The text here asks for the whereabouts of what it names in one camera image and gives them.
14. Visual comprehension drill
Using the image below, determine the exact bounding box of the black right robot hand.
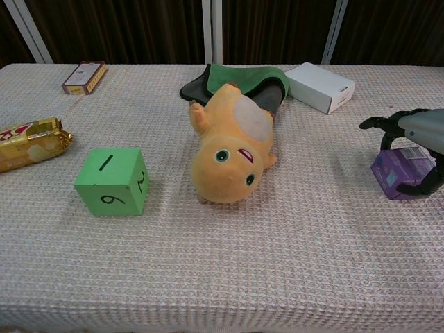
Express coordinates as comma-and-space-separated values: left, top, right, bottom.
359, 108, 444, 197

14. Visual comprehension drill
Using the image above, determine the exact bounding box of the purple small box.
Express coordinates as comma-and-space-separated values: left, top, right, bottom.
370, 146, 436, 201

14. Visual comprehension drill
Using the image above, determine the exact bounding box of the white cardboard box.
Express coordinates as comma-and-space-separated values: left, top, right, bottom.
283, 61, 356, 115

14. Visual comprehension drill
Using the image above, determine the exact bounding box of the green and grey cloth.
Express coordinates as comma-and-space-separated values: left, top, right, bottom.
179, 63, 291, 119

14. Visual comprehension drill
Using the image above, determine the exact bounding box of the orange plush toy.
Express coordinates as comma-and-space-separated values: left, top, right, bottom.
188, 83, 278, 204

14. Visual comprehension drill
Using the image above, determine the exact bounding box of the beige waffle tablecloth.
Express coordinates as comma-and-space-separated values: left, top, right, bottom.
0, 62, 444, 333

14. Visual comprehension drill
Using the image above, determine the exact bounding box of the green numbered foam cube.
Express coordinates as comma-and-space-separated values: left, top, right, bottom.
74, 148, 151, 217

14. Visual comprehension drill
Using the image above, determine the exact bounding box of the dark brown curtain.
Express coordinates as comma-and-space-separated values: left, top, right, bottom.
0, 0, 444, 67

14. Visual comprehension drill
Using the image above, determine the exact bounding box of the brown and cream box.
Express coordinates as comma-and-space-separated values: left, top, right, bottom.
61, 61, 108, 96

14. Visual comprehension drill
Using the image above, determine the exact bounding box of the golden snack package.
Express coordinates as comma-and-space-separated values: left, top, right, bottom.
0, 117, 75, 173

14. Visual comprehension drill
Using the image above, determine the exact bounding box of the white slotted frame post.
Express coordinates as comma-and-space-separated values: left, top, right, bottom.
321, 0, 349, 65

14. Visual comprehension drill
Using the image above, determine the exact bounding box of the upright white frame post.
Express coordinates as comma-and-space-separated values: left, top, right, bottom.
201, 0, 223, 65

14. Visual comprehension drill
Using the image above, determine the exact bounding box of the slanted white frame post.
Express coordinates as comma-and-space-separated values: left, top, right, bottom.
3, 0, 54, 65

